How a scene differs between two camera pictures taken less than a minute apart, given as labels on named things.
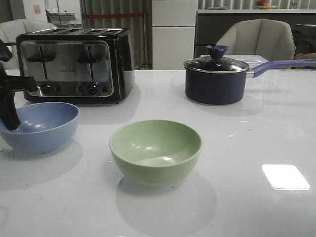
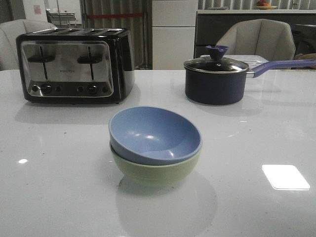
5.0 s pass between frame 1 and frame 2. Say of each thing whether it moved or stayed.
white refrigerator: stayed
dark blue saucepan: stayed
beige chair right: stayed
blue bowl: moved
